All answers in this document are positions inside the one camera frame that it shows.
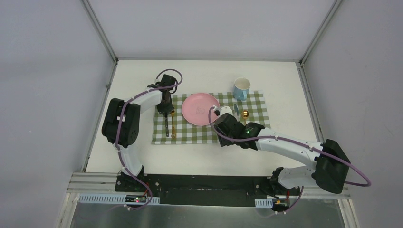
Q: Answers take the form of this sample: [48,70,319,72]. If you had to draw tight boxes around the aluminium frame rail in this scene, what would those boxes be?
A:
[67,172,118,193]

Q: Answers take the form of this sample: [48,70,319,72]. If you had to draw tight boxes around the green checkered cloth napkin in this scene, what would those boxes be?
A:
[152,90,270,145]

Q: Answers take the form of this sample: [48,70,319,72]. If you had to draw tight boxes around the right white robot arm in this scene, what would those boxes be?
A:
[213,113,350,195]

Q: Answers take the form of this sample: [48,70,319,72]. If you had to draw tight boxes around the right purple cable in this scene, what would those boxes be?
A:
[208,107,372,215]

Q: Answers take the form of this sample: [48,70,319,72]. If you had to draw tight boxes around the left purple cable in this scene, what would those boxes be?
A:
[115,68,184,211]

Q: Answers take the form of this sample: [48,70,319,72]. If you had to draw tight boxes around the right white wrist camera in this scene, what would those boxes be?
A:
[219,106,233,116]

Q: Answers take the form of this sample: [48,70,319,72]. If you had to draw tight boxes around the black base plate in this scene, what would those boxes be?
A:
[115,173,300,207]

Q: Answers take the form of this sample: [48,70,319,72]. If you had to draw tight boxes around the gold spoon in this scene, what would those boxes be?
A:
[242,110,249,125]

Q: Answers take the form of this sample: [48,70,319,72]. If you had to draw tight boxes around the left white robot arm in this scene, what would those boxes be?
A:
[101,72,183,192]

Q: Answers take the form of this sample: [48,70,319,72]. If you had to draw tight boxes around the pink plate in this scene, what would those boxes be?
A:
[182,93,220,126]

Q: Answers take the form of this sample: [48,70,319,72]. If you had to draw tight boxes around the silver knife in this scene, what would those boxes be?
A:
[234,104,239,117]

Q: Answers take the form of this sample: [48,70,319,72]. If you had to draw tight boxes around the light blue mug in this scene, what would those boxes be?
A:
[232,77,250,101]

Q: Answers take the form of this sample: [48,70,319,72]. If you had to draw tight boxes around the purple cable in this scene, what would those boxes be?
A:
[208,107,372,215]
[115,68,184,211]

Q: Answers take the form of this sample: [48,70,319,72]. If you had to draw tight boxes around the gold fork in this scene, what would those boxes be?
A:
[171,111,177,139]

